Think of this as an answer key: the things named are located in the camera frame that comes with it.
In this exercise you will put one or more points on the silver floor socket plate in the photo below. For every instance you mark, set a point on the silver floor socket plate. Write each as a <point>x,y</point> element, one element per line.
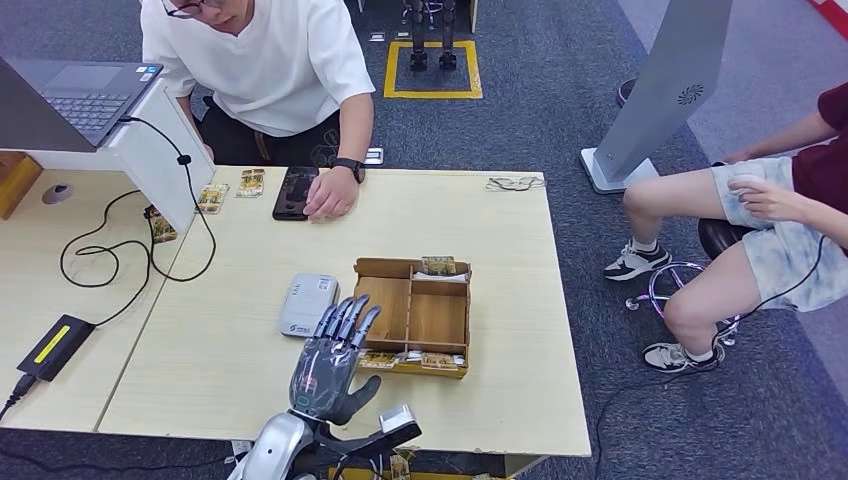
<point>376,156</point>

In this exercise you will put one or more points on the person's left hand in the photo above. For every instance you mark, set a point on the person's left hand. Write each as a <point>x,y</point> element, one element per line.
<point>331,195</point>

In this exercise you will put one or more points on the yellow floor strip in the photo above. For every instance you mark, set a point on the yellow floor strip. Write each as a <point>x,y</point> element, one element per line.
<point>437,476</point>

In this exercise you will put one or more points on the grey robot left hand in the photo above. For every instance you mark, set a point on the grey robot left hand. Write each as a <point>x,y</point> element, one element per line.
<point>324,378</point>

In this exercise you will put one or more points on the black white sneaker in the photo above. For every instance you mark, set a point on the black white sneaker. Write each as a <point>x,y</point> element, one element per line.
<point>679,359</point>
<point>634,263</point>

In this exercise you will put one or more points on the brown patterned card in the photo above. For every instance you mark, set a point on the brown patterned card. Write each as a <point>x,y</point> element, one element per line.
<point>161,226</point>

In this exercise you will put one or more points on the grey kiosk stand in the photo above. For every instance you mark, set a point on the grey kiosk stand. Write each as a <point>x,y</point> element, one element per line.
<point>662,86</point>

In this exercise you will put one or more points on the red floor tape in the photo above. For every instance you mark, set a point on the red floor tape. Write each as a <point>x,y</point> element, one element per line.
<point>831,14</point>

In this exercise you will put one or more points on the grey round desk grommet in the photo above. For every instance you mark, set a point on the grey round desk grommet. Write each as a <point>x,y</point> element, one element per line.
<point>57,194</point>

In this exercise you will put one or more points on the black wrist watch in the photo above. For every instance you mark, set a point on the black wrist watch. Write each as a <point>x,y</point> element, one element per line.
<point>350,169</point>

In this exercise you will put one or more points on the seated person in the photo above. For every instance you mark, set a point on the seated person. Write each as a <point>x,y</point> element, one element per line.
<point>782,265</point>

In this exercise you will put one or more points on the black yellow-labelled power adapter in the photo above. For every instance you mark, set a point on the black yellow-labelled power adapter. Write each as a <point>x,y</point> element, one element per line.
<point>54,348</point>

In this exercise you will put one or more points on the white paper slip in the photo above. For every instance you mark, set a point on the white paper slip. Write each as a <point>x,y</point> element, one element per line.
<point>440,278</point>

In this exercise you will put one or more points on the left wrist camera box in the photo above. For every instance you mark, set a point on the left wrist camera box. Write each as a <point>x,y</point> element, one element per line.
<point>396,420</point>

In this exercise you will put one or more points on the seated person's forearm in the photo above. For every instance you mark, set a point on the seated person's forearm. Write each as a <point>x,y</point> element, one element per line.
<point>825,225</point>

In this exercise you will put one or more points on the black chrome stool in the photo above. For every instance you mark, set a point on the black chrome stool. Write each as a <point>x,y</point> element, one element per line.
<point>719,238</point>

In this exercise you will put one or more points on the white card reader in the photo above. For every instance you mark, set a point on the white card reader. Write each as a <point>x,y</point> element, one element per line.
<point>306,305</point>

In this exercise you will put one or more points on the black round object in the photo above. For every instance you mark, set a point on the black round object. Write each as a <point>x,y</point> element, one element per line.
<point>623,93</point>

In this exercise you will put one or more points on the wooden box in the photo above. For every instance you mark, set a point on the wooden box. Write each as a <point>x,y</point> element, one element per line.
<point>13,182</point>

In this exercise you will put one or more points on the wooden organizer tray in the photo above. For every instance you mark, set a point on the wooden organizer tray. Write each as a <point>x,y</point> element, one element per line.
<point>430,318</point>

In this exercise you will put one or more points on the person's left forearm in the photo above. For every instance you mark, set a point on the person's left forearm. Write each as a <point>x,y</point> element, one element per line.
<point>358,129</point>

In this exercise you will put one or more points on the small floor plate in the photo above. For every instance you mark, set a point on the small floor plate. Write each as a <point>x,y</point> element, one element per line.
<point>376,37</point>
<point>402,35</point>

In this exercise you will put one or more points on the grey laptop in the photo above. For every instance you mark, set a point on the grey laptop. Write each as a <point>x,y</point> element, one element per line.
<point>79,99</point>

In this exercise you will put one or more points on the black smartphone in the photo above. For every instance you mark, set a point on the black smartphone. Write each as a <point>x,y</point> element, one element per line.
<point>291,193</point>

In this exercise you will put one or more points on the seated person's hand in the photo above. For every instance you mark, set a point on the seated person's hand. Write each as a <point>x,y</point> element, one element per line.
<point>772,202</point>

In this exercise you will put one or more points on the white laptop stand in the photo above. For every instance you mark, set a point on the white laptop stand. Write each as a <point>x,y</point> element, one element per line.
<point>159,166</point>

